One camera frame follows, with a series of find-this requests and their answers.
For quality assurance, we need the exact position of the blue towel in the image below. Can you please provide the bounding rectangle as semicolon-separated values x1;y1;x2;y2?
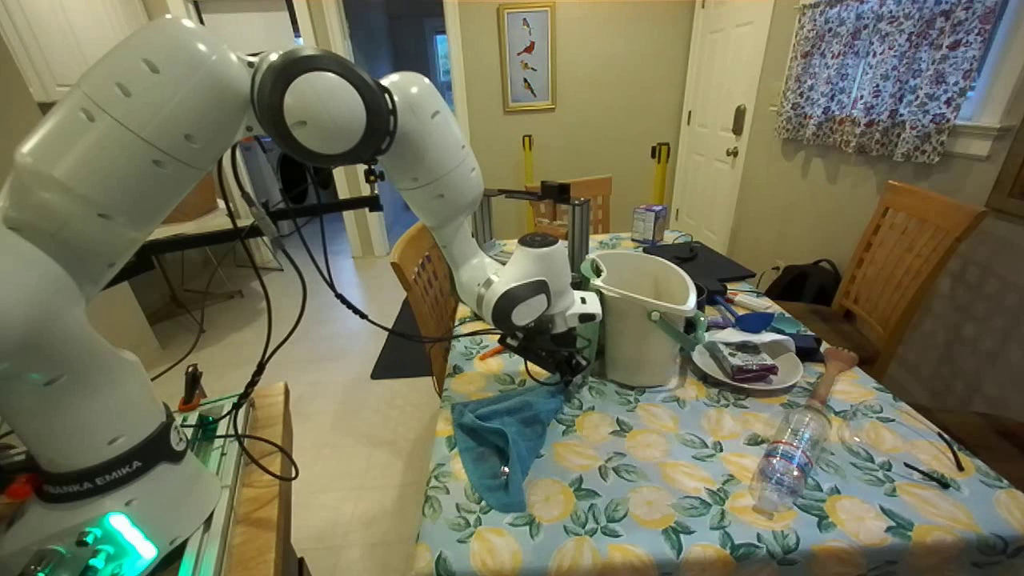
451;385;567;512

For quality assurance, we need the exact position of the floral curtain left window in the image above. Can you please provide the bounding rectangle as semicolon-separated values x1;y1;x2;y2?
779;0;1007;165

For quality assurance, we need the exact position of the lemon print tablecloth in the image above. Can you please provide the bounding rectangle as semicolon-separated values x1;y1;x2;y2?
414;370;1024;576

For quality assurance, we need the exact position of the clear plastic bottle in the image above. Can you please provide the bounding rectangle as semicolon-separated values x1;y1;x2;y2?
751;400;830;518

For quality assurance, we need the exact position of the black bag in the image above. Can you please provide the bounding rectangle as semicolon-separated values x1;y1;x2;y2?
764;260;842;303

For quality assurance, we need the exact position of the wooden chair by window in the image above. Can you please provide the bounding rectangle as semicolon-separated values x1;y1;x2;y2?
783;181;984;377

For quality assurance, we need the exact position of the wooden chair near corner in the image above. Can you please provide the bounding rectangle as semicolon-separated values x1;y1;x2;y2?
389;223;457;389

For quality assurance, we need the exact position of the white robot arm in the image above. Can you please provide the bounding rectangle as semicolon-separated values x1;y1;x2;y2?
0;15;601;576

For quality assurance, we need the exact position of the bird picture frame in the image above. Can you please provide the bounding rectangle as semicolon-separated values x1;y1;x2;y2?
497;0;557;111

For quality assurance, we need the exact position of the white plastic bin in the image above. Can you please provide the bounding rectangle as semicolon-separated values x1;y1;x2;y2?
581;250;698;389

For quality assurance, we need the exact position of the white door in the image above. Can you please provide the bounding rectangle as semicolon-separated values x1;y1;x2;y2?
671;0;775;254

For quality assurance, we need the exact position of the white plate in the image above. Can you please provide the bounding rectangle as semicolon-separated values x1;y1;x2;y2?
691;340;804;393

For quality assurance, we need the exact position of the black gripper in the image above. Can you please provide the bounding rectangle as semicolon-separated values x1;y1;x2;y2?
499;331;592;382

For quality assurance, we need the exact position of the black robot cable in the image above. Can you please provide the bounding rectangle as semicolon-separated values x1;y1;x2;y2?
146;148;515;486

